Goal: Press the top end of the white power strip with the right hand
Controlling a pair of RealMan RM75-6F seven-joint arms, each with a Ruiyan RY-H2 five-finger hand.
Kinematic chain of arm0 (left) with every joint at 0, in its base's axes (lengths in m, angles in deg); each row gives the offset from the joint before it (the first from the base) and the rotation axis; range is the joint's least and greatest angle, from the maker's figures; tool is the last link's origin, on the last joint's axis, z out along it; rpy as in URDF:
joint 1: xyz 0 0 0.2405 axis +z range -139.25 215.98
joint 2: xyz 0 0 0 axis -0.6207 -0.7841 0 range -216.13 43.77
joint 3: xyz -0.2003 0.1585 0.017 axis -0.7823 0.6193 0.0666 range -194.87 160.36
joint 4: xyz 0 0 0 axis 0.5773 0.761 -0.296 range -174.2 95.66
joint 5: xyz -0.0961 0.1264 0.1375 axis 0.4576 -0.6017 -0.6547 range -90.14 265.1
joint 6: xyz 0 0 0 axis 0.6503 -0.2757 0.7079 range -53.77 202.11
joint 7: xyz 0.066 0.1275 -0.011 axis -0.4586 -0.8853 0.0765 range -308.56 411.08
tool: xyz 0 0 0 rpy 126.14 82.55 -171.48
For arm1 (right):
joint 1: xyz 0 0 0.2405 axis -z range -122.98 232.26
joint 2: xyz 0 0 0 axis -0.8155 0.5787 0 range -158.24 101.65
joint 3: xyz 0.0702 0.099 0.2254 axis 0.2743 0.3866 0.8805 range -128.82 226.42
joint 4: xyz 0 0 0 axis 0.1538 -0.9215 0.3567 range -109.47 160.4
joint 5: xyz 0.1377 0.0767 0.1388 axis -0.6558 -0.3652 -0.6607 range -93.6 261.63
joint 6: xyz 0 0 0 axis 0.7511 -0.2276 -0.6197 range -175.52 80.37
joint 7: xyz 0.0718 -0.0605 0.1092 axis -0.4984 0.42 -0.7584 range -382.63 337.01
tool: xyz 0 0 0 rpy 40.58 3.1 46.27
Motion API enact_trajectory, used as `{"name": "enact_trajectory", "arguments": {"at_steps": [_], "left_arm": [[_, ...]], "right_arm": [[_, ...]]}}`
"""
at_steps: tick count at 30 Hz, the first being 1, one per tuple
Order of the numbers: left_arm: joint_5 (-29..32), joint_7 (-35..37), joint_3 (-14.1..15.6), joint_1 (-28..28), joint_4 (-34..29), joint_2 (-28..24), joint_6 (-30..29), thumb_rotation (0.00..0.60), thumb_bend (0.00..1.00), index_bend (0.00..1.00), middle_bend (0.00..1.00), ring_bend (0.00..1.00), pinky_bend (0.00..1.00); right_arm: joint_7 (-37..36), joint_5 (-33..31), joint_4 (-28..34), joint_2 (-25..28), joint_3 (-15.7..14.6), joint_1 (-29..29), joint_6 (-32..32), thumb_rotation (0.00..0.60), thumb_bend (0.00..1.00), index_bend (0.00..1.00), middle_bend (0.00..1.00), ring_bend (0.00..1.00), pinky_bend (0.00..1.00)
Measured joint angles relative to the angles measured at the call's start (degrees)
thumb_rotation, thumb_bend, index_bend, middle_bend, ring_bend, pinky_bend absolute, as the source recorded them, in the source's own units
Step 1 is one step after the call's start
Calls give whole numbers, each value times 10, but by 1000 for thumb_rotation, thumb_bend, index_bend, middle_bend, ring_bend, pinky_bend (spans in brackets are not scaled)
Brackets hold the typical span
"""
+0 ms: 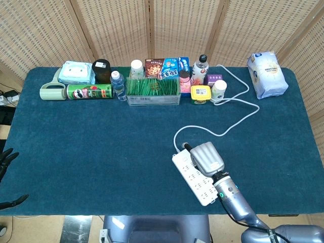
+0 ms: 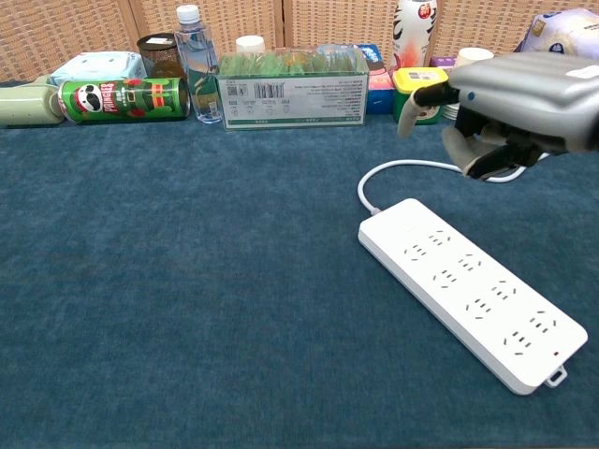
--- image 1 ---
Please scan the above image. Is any yellow lid container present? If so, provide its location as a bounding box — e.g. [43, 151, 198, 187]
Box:
[190, 85, 212, 105]

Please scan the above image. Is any black power adapter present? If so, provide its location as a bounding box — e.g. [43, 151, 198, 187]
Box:
[4, 90, 20, 102]

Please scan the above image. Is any small water bottle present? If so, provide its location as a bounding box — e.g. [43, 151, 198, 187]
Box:
[110, 70, 127, 101]

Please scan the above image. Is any clear box of green packets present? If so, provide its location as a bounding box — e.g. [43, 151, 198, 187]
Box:
[126, 77, 182, 106]

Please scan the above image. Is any paper cup with dark print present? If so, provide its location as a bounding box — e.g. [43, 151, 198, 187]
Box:
[211, 80, 227, 103]

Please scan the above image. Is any blue table mat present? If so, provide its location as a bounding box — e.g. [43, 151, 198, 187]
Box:
[1, 66, 320, 217]

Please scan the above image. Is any blue cookie box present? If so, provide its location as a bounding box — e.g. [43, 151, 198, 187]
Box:
[158, 58, 179, 80]

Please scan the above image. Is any white power strip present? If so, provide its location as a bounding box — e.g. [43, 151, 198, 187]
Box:
[172, 149, 219, 207]

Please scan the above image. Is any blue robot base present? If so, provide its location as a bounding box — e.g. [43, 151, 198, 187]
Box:
[99, 215, 213, 243]

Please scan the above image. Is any brown chocolate snack box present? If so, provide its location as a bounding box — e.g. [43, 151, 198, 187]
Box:
[144, 58, 166, 79]

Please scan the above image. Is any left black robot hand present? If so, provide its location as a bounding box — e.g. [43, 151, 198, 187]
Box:
[0, 148, 29, 211]

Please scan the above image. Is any wet wipes pack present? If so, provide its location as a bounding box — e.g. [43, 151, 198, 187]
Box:
[58, 61, 96, 85]

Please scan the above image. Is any white bottle with black cap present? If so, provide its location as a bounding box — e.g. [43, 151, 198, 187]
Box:
[191, 54, 210, 86]

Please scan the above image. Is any paper cup with green print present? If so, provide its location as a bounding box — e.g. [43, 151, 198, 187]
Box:
[130, 59, 145, 79]

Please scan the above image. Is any white bag of goods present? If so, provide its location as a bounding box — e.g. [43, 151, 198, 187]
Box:
[247, 51, 289, 100]

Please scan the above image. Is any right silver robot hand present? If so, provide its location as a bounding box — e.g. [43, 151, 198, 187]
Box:
[180, 142, 225, 178]

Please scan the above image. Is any wooden woven folding screen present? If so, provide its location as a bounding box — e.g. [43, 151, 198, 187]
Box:
[0, 0, 324, 178]

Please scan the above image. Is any dark jar with black lid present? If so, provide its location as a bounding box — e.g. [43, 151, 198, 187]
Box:
[92, 59, 112, 85]

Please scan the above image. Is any purple box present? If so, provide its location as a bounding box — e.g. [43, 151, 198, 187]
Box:
[204, 73, 224, 86]

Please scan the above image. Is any white power cable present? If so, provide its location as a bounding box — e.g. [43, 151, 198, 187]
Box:
[173, 64, 260, 153]

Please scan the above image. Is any green lint roller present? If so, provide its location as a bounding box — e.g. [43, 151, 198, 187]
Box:
[39, 68, 67, 101]

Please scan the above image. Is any blue Oreo box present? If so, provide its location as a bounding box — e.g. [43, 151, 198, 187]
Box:
[178, 56, 190, 76]

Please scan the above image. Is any green Pringles can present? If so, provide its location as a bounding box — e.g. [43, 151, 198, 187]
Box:
[66, 84, 115, 100]

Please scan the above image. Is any pink snack pack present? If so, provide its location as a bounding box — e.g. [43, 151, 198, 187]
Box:
[179, 70, 192, 98]

